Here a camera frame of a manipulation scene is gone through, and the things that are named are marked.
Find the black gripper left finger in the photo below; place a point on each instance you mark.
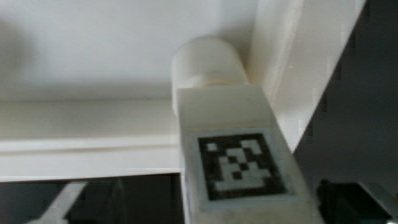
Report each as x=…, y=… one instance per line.
x=132, y=200

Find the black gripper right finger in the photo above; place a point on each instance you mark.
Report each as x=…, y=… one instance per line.
x=356, y=203

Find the white table leg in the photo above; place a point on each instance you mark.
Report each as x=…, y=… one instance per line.
x=242, y=182

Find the white square tabletop tray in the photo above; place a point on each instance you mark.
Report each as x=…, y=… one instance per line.
x=85, y=51

